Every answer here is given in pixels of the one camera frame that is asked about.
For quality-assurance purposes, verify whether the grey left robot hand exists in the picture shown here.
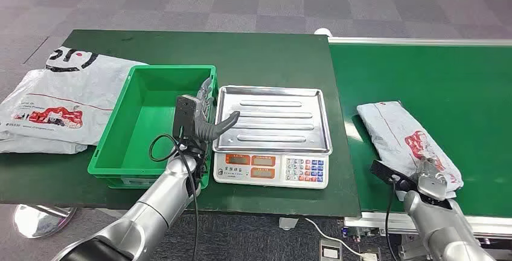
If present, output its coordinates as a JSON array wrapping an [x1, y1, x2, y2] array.
[[187, 77, 241, 156]]

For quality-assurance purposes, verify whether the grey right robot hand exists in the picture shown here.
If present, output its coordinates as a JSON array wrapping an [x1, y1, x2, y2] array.
[[414, 155, 457, 204]]

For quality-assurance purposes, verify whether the grey parcel with red print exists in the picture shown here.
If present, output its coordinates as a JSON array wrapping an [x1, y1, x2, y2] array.
[[356, 101, 464, 202]]

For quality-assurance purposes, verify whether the green conveyor belt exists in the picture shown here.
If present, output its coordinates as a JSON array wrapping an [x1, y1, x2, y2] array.
[[313, 27, 512, 252]]

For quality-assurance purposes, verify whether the grey floor socket box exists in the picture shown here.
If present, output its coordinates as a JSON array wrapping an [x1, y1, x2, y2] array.
[[318, 239, 344, 261]]

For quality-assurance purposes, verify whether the green plastic crate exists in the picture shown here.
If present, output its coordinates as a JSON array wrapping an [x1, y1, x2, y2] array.
[[87, 65, 219, 190]]

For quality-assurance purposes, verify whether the white scale with steel tray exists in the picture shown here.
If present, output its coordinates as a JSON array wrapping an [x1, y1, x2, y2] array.
[[212, 85, 333, 190]]

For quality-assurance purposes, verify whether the floor socket with white plug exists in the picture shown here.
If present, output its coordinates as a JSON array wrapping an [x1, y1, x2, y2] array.
[[357, 245, 381, 261]]

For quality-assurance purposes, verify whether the white bag with black print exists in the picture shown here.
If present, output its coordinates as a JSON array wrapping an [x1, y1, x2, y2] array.
[[42, 46, 150, 92]]

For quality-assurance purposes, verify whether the white bag with red print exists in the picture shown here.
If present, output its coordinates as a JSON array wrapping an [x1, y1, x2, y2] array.
[[0, 69, 133, 147]]

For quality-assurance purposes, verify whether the plain white bag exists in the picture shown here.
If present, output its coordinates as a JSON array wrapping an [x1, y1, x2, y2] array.
[[0, 130, 88, 155]]

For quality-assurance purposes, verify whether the chrome round table foot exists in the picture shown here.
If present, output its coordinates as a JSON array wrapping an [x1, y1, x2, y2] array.
[[13, 205, 77, 239]]

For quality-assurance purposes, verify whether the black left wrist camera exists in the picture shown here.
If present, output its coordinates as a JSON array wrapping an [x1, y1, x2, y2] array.
[[173, 95, 200, 140]]

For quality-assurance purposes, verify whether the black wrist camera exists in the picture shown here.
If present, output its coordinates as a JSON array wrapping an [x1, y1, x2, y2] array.
[[173, 95, 200, 140], [370, 159, 419, 193]]

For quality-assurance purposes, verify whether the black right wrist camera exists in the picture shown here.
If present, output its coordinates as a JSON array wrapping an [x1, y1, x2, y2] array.
[[370, 159, 419, 193]]

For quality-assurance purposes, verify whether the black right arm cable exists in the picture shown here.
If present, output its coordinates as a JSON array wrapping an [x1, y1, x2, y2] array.
[[383, 177, 397, 261]]

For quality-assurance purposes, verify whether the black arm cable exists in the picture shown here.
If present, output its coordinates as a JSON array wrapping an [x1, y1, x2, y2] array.
[[149, 133, 201, 261], [383, 177, 397, 261]]

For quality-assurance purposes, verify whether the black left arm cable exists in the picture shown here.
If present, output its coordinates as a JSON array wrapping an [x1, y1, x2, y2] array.
[[149, 133, 201, 261]]

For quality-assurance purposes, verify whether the white floor cable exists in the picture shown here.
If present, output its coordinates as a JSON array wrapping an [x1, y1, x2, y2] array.
[[304, 218, 379, 260]]

